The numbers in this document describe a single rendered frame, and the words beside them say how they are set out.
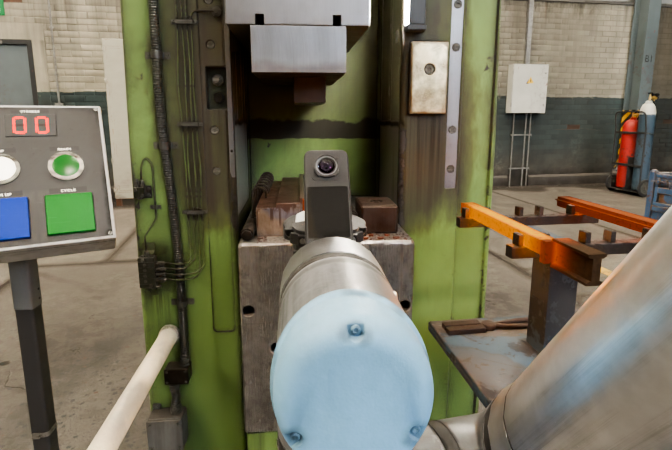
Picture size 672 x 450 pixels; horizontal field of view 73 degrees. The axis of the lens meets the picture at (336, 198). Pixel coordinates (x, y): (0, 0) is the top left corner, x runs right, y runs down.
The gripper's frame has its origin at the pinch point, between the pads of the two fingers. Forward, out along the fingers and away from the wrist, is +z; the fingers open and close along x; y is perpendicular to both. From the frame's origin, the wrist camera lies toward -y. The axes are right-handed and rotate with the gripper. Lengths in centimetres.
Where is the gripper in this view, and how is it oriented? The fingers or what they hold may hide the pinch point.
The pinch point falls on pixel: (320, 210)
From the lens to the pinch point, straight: 59.9
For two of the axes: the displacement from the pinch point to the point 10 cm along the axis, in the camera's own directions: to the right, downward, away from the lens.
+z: -0.8, -1.9, 9.8
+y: 0.0, 9.8, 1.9
